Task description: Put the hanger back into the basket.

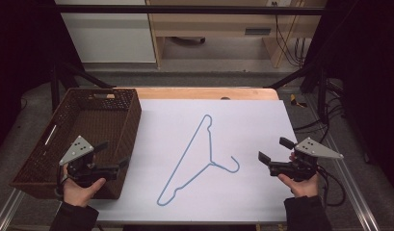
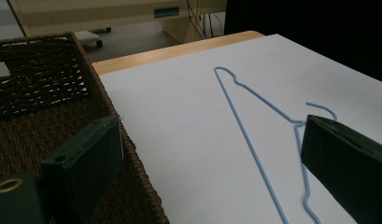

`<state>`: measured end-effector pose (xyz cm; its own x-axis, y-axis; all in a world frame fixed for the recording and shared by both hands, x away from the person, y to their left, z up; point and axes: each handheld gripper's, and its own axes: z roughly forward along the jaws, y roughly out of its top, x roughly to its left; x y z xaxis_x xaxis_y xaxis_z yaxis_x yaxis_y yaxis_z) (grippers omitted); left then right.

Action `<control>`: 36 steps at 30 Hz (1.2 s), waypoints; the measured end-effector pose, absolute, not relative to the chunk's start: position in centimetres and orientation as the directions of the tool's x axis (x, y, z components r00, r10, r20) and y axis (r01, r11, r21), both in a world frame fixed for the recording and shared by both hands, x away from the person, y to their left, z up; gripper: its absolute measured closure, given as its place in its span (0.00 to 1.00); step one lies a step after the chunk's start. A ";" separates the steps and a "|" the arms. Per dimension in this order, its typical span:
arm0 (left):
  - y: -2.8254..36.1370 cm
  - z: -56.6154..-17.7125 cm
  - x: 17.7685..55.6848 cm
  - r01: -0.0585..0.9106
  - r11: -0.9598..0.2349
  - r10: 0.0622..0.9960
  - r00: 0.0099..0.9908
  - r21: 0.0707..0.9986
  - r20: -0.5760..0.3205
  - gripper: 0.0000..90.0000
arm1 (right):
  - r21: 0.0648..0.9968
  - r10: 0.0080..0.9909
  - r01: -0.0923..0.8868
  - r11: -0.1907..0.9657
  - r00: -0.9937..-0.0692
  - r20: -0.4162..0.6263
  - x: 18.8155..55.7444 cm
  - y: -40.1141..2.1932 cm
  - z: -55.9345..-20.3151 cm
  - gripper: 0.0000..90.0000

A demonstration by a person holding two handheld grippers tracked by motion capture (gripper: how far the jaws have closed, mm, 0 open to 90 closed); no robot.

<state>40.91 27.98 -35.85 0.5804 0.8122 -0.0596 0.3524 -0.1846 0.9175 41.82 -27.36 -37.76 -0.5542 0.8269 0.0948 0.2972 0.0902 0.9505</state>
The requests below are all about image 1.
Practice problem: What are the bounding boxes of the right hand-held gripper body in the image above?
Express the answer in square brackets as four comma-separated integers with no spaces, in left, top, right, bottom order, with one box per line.
[268,137,344,183]

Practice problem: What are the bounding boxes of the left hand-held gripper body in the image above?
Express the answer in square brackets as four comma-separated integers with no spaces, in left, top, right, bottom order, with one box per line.
[58,135,121,189]

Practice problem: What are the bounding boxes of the brown woven basket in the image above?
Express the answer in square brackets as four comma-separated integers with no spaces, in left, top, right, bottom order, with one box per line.
[10,88,143,200]

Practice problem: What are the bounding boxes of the blue wire hanger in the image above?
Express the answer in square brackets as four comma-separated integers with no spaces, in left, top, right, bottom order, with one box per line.
[156,114,241,207]

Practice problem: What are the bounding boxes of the person's right hand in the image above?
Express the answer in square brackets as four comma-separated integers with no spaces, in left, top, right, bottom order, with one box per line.
[276,173,321,198]

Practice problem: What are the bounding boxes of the person's left hand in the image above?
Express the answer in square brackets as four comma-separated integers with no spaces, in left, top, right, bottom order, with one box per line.
[62,165,107,208]

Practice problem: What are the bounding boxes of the white table mat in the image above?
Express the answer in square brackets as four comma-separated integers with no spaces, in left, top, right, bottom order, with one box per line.
[88,98,299,224]

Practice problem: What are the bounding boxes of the yellow and black tool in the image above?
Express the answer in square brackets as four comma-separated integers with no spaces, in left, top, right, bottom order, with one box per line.
[289,93,308,109]

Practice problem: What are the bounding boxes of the black metal stand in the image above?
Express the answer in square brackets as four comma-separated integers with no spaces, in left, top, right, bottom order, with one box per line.
[50,62,116,113]
[268,61,329,123]

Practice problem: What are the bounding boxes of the dark curtain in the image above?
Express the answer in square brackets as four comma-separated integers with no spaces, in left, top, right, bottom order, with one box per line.
[302,0,394,197]
[0,0,85,159]

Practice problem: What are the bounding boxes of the white cabinet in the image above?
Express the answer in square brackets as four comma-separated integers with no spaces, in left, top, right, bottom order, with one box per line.
[54,0,157,64]

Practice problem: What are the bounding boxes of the light wooden desk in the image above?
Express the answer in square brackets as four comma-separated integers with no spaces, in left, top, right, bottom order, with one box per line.
[145,0,328,69]

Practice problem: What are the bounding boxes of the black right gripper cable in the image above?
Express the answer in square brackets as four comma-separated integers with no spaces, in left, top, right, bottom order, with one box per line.
[316,165,347,208]

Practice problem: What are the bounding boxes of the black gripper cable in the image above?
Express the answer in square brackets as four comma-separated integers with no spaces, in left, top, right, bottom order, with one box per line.
[54,167,71,202]
[316,165,347,208]

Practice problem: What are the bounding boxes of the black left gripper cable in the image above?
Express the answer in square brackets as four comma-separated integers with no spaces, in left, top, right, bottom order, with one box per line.
[54,167,71,202]

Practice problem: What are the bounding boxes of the black floor cables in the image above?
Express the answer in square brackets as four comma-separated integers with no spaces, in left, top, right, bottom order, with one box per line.
[293,79,347,146]

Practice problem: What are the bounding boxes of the aluminium rail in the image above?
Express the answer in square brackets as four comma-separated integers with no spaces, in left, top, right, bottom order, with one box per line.
[0,188,26,231]
[304,95,382,231]

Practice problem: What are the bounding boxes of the black hanging cables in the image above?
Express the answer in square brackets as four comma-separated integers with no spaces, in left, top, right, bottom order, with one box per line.
[272,1,307,67]

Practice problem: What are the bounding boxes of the black horizontal frame bar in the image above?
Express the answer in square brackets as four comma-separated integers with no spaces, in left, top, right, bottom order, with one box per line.
[55,4,326,15]

